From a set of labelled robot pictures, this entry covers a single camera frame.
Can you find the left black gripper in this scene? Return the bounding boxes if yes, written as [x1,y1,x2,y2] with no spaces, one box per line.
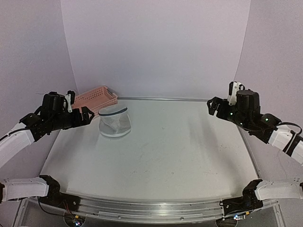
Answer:
[49,106,94,131]

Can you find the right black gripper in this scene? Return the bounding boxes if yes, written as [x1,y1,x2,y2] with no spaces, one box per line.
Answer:
[207,97,250,131]

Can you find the white mesh laundry bag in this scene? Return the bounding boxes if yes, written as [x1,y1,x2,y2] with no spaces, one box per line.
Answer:
[98,104,131,138]

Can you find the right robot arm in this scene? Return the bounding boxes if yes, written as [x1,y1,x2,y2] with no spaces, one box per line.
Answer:
[206,89,303,210]

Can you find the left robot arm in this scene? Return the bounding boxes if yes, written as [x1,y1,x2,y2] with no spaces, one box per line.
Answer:
[0,91,95,207]

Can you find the pink plastic basket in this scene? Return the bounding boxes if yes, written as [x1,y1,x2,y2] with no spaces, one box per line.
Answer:
[72,86,118,118]

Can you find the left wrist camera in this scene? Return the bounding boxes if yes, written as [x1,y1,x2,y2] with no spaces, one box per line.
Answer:
[63,90,75,113]

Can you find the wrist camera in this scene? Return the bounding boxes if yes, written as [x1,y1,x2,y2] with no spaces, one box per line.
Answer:
[63,90,75,113]
[227,81,245,106]

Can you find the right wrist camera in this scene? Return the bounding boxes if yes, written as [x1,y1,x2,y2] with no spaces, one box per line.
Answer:
[227,81,245,106]

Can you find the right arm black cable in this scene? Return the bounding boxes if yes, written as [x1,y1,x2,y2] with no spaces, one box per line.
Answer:
[276,122,303,135]

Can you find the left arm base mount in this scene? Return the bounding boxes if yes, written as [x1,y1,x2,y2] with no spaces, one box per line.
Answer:
[39,175,80,211]

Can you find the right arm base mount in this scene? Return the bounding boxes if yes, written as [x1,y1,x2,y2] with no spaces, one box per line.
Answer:
[219,179,263,217]

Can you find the aluminium front rail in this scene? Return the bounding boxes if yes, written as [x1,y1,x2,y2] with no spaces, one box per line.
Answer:
[14,193,285,227]

